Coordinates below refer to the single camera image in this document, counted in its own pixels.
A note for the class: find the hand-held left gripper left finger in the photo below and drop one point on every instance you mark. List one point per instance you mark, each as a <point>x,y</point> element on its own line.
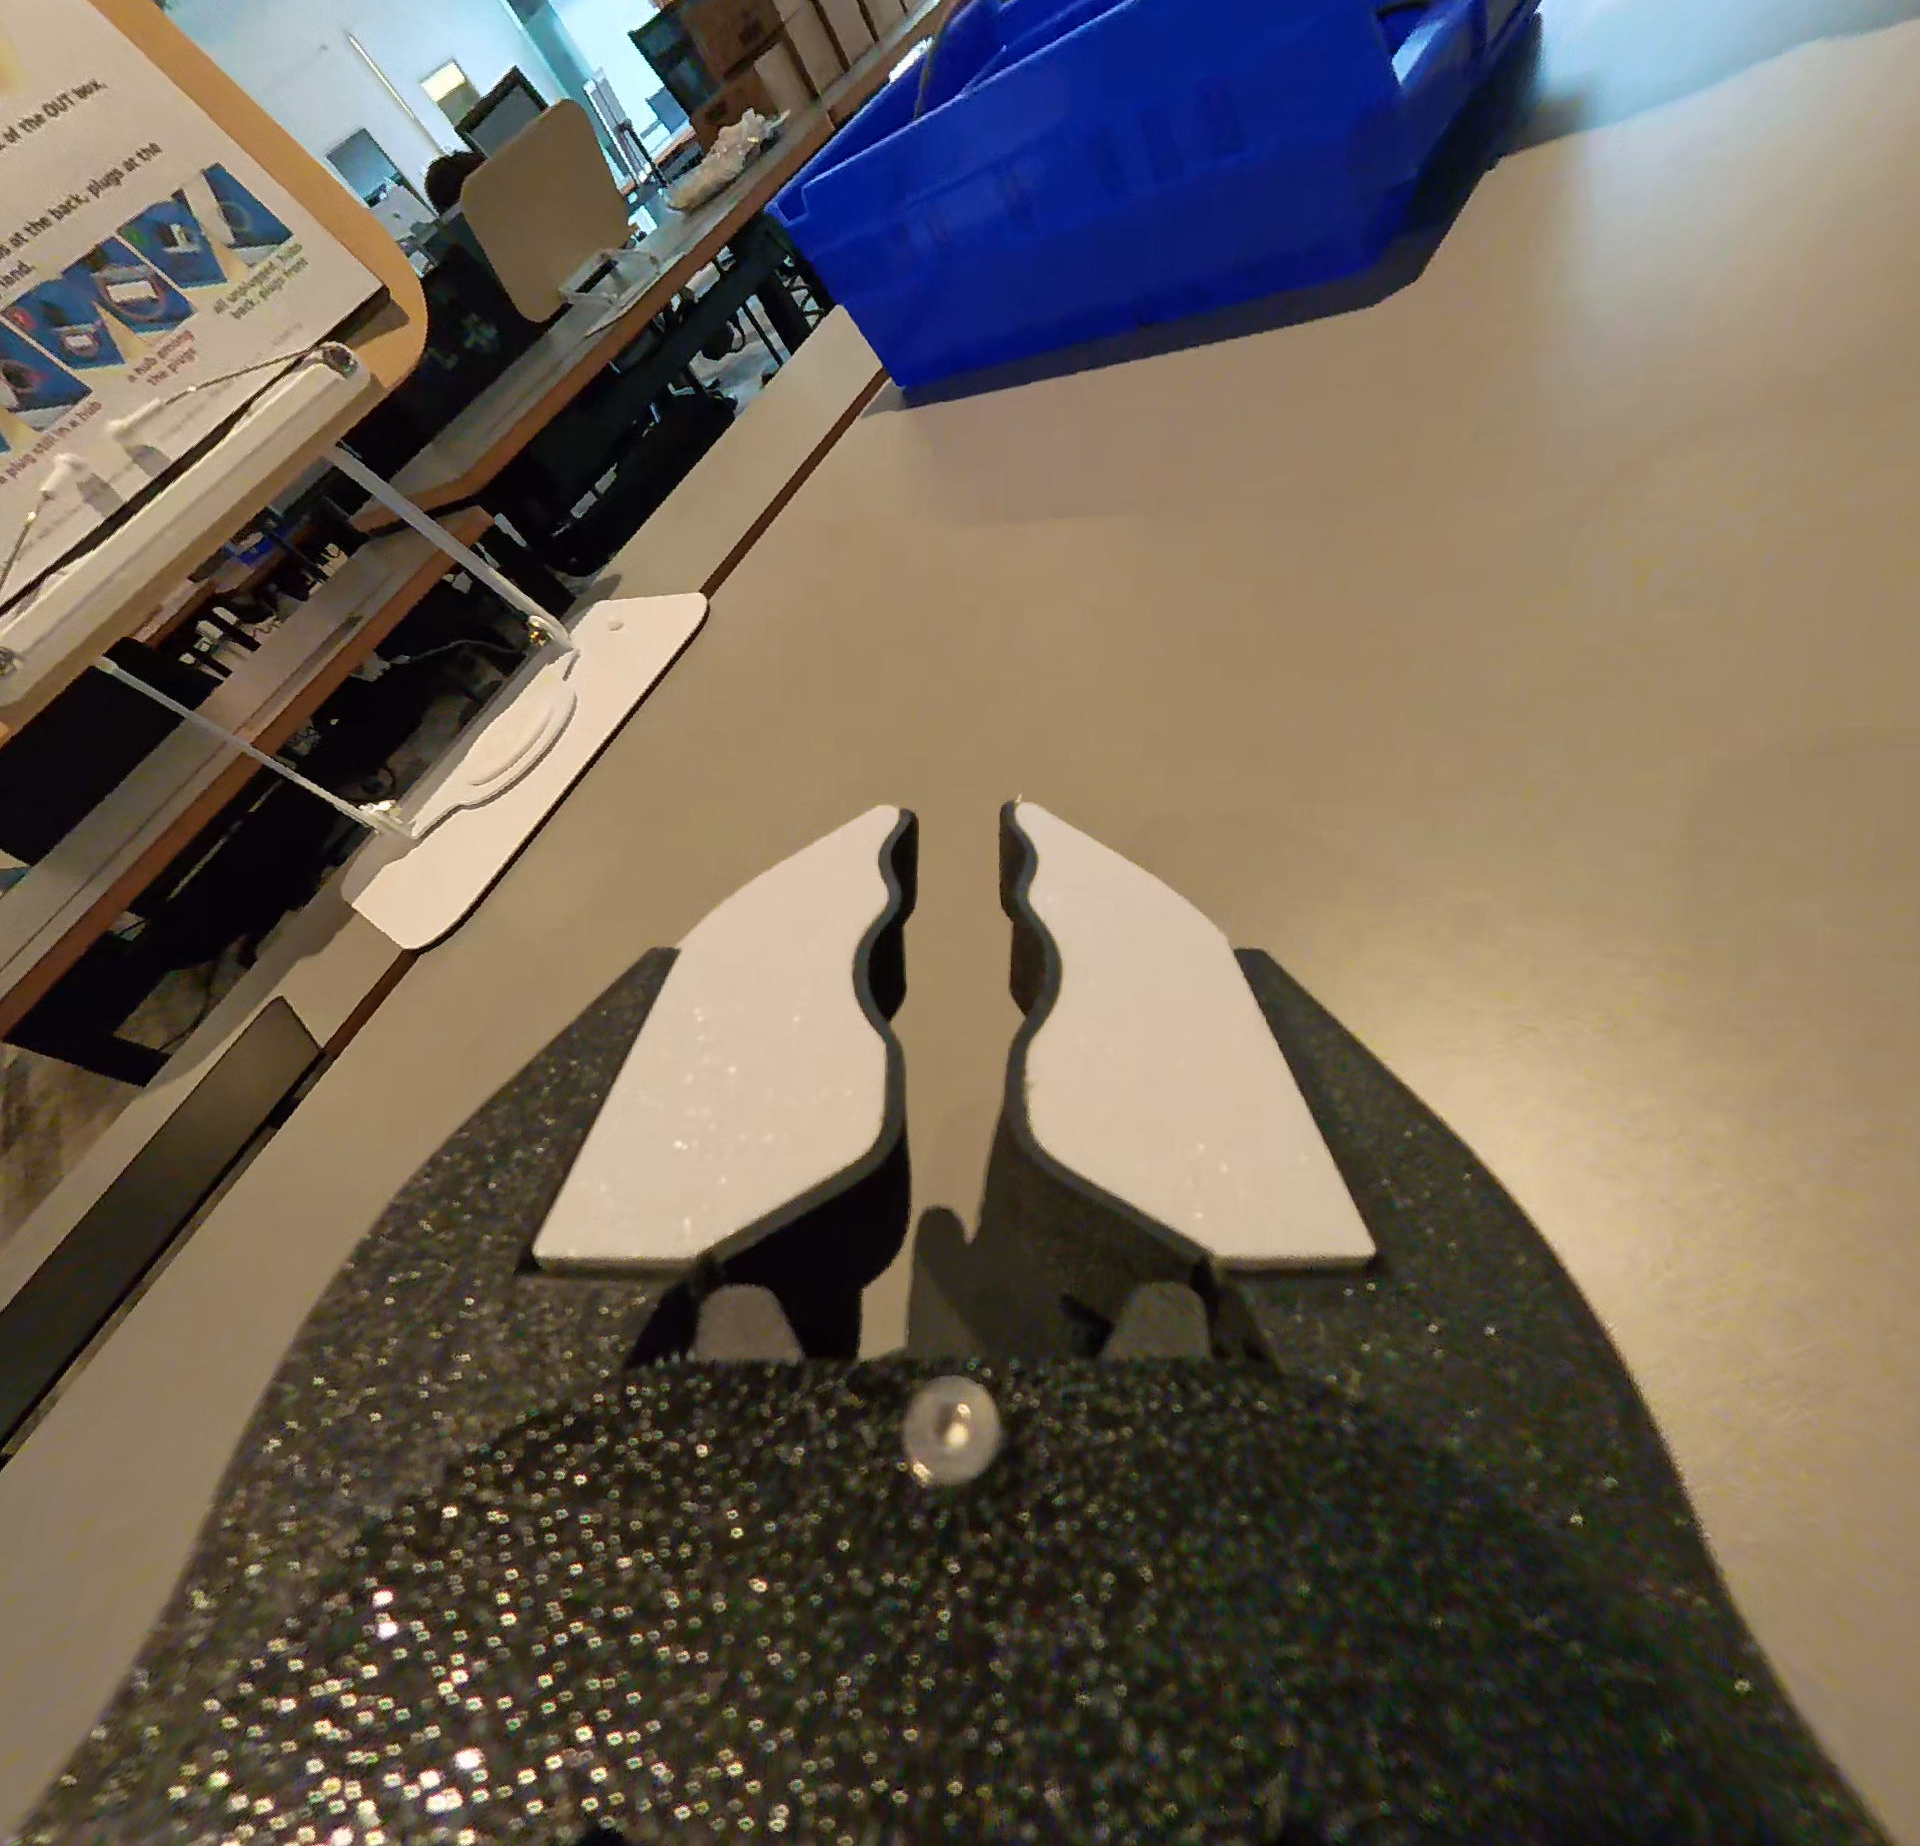
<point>720,1066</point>

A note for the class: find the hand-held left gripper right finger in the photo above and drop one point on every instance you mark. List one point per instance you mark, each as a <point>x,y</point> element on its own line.
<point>1177,1082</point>

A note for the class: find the tan board document stand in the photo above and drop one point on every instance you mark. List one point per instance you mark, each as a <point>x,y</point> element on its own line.
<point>540,205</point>
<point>601,691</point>

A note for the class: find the brown wooden desk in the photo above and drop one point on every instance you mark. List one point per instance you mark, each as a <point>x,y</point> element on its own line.
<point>195,812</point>

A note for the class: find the long wooden desk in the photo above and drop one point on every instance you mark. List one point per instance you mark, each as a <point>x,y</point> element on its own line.
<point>601,360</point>

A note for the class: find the blue plastic bin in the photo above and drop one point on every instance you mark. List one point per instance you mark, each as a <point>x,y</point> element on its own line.
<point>1080,211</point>
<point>1461,31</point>

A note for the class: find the white plastic bag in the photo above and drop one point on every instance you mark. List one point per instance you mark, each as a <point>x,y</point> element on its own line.
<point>730,151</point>

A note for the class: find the printed instruction sheet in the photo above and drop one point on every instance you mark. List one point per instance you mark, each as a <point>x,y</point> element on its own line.
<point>135,226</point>

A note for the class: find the stack of cardboard boxes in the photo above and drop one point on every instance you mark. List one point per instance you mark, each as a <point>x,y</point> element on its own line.
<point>796,10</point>

